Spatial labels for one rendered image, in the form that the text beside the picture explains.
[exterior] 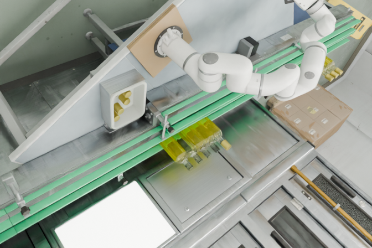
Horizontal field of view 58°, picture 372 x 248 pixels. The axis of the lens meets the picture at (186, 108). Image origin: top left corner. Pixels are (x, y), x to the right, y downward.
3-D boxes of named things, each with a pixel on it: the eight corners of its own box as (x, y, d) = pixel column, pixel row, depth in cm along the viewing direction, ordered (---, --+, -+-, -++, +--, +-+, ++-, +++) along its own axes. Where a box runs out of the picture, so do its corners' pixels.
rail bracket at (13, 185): (2, 184, 131) (26, 230, 121) (-11, 160, 119) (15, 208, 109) (14, 177, 134) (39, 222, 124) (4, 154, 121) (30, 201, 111)
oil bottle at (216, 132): (187, 117, 178) (214, 144, 168) (189, 110, 174) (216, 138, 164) (195, 113, 181) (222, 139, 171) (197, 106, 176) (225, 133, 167)
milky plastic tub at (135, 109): (102, 118, 151) (112, 131, 147) (99, 83, 135) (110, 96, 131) (134, 103, 160) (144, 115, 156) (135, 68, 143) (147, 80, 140)
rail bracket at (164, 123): (151, 129, 160) (167, 147, 154) (154, 106, 148) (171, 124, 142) (156, 127, 161) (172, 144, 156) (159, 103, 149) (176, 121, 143)
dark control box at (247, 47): (236, 50, 193) (246, 58, 189) (239, 39, 187) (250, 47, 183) (245, 46, 197) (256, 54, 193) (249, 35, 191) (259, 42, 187)
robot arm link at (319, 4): (328, 0, 145) (324, -5, 144) (311, 15, 147) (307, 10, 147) (323, 0, 152) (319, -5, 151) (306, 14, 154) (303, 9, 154)
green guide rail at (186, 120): (159, 124, 161) (169, 135, 158) (159, 123, 161) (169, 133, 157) (346, 25, 251) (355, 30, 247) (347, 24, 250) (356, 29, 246)
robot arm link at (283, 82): (256, 103, 131) (294, 109, 129) (261, 80, 120) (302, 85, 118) (259, 78, 139) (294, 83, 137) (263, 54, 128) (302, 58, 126)
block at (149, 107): (143, 117, 162) (151, 127, 159) (144, 104, 155) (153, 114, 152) (149, 114, 163) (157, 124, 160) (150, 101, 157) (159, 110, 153)
